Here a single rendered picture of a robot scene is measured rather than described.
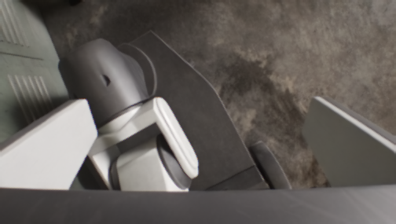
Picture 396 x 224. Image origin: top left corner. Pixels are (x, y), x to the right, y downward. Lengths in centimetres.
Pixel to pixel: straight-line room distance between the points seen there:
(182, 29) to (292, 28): 39
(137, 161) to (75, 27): 60
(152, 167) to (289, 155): 57
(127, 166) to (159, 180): 8
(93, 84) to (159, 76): 21
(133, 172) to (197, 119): 23
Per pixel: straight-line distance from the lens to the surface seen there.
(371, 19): 100
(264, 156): 64
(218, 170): 62
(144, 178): 43
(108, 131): 45
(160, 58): 58
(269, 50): 79
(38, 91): 75
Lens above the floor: 74
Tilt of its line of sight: 83 degrees down
